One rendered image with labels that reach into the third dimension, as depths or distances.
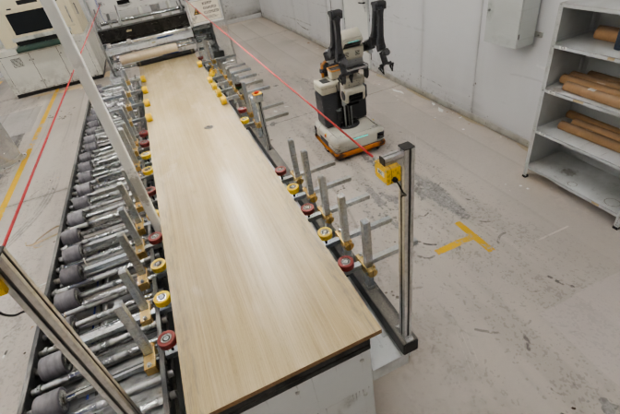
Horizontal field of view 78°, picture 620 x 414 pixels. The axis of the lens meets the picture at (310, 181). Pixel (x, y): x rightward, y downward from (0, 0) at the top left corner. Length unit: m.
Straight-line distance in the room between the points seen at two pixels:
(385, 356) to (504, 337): 1.09
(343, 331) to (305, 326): 0.16
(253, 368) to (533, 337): 1.85
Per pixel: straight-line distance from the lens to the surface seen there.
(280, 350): 1.70
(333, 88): 4.31
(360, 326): 1.71
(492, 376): 2.70
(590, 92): 3.59
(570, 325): 3.04
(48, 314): 1.21
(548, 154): 4.32
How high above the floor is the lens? 2.32
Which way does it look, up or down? 35 degrees down
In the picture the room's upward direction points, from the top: 10 degrees counter-clockwise
